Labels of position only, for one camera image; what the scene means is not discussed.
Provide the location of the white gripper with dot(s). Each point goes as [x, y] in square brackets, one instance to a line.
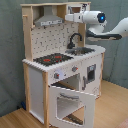
[76, 17]

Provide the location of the white oven door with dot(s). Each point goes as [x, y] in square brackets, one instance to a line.
[63, 102]

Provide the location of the white microwave door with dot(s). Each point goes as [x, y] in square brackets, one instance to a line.
[78, 9]

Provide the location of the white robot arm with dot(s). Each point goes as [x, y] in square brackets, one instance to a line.
[100, 26]

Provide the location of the wooden toy kitchen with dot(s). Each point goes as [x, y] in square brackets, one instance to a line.
[62, 73]

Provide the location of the grey range hood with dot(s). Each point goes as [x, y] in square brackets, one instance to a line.
[48, 18]

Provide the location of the grey toy sink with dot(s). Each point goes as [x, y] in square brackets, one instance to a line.
[79, 51]

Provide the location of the black stovetop red burners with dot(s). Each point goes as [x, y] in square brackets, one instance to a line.
[52, 59]

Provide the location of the right stove knob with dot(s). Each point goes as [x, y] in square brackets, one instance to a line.
[74, 68]

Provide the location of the stove knob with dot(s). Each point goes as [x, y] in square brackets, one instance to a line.
[74, 68]
[56, 75]

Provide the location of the white fridge door dispenser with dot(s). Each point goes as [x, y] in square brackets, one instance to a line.
[91, 72]

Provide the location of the left stove knob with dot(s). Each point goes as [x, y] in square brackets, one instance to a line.
[56, 75]

